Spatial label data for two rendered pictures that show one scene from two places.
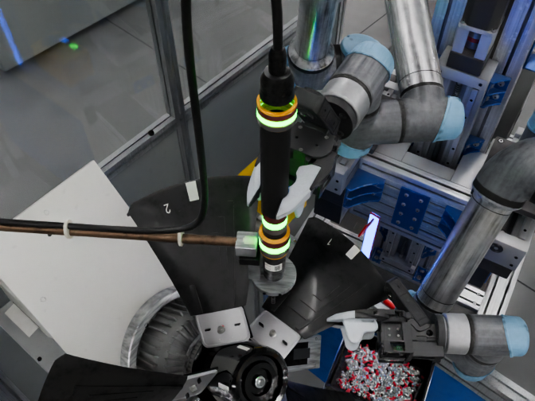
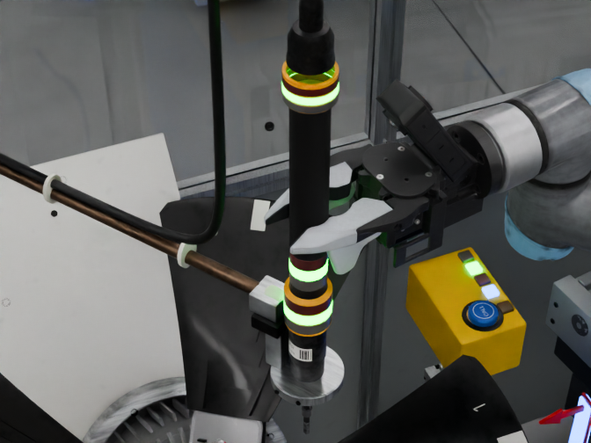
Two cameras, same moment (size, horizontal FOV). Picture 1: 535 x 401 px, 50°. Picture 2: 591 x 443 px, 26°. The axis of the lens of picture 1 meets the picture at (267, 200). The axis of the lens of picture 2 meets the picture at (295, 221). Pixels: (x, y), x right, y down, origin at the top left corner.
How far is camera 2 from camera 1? 47 cm
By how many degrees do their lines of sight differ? 21
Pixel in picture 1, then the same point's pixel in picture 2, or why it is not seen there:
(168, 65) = (383, 49)
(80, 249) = (87, 254)
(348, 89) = (507, 122)
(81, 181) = (131, 156)
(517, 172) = not seen: outside the picture
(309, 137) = (404, 165)
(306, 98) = (399, 98)
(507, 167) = not seen: outside the picture
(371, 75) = (562, 118)
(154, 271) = not seen: hidden behind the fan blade
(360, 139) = (540, 225)
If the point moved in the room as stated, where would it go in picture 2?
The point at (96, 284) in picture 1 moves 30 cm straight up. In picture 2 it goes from (90, 317) to (57, 120)
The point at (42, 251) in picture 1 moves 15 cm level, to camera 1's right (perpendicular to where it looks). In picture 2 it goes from (34, 232) to (142, 277)
